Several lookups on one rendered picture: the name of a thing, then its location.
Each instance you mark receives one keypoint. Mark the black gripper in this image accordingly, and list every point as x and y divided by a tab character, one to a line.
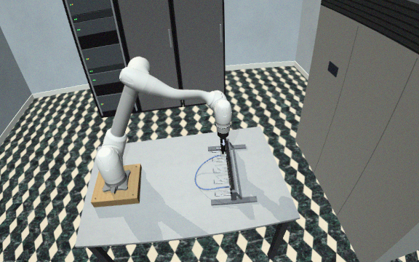
222	143

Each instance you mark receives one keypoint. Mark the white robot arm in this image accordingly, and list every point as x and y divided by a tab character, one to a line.
136	78

